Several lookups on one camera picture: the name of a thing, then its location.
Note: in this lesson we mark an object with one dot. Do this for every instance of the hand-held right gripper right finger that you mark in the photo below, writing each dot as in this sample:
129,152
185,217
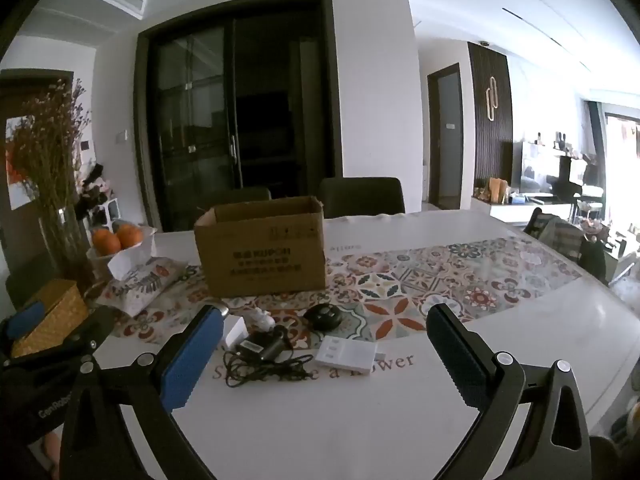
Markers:
457,360

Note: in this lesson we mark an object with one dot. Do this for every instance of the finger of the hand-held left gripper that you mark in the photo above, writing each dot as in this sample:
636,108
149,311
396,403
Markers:
82,332
25,321

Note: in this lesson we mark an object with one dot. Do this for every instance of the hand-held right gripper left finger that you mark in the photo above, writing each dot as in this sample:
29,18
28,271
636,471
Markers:
192,360

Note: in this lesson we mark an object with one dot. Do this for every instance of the brown cardboard box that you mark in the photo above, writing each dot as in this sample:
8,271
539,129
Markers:
260,255

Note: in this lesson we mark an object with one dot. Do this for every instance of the person's left hand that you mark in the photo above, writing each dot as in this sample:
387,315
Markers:
51,450

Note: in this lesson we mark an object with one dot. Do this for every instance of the yellow woven box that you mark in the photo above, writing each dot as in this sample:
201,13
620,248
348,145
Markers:
50,315

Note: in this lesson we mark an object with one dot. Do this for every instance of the white cube plug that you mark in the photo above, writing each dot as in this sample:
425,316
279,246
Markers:
236,334

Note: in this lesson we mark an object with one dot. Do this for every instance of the floral tissue pouch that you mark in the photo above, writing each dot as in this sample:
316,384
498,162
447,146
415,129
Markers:
140,282

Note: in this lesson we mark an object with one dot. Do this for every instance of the glass vase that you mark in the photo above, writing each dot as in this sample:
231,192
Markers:
65,250

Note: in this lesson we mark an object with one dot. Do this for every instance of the patterned table runner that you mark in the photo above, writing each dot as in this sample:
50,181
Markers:
450,275

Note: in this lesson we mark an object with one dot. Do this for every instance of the orange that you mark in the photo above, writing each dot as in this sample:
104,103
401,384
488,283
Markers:
130,235
106,242

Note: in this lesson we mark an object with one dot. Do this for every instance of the white fruit basket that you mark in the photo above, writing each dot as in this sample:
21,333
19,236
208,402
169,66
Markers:
145,240

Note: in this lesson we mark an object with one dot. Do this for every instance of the white flat plastic box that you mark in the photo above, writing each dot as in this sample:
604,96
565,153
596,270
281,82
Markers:
345,354

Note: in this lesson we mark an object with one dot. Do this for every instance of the white cubby shelf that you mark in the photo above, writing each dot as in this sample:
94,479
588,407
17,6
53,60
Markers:
107,212

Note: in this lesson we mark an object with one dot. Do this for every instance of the plaid covered chair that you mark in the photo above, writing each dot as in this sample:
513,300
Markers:
565,240

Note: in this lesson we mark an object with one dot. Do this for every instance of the white television cabinet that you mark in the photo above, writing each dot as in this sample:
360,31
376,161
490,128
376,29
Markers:
520,210

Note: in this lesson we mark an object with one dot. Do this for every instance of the dark dining chair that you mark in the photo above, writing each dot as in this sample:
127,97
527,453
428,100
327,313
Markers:
235,197
360,197

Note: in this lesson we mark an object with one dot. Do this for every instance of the dark narrow door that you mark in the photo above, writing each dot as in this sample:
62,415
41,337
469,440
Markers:
445,135

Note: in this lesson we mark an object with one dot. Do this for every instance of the vase with dried flowers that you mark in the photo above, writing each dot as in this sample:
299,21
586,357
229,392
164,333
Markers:
15,95

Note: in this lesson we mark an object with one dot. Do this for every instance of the dark glass sliding door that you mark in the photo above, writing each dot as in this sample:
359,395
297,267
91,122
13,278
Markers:
240,110

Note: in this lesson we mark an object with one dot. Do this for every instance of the white wall switch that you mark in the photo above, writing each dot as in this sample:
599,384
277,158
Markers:
121,135

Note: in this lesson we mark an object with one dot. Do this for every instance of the dark slatted wall panel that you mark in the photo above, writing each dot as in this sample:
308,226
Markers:
477,150

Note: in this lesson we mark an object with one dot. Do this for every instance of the gold wall ornament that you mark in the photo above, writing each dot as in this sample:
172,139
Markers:
492,99

